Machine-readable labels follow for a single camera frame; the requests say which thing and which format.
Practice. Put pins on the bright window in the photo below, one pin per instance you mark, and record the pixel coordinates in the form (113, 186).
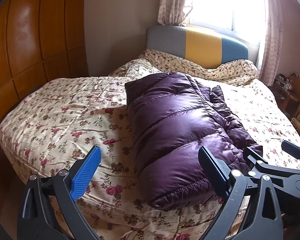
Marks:
(227, 5)

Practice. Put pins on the wooden wardrobe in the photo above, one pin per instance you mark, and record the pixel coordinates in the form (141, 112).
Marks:
(40, 30)

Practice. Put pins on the wooden side table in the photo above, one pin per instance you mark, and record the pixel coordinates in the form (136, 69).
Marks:
(287, 98)

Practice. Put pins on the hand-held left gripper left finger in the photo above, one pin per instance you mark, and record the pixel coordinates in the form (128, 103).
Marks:
(86, 175)

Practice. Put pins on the small-flowered cream pillow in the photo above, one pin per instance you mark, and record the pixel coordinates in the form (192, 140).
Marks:
(227, 71)

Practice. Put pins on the long patterned pink curtain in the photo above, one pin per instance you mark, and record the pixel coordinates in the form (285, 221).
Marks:
(272, 42)

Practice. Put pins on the narrow patterned pink curtain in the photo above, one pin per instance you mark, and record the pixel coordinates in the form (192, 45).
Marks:
(172, 2)

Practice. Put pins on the grey yellow blue headboard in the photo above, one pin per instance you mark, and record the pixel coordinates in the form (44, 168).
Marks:
(202, 45)

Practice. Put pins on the purple puffer jacket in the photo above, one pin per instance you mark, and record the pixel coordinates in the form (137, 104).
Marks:
(170, 130)

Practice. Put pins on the bed with floral quilt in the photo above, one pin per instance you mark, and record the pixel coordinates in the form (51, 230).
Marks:
(65, 117)

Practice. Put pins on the clutter on side table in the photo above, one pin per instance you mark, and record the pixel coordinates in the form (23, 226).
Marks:
(283, 82)

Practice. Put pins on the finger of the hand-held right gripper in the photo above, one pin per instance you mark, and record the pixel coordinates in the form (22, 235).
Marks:
(293, 150)
(253, 156)

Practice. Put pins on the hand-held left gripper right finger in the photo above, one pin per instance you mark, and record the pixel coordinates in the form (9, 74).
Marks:
(215, 173)

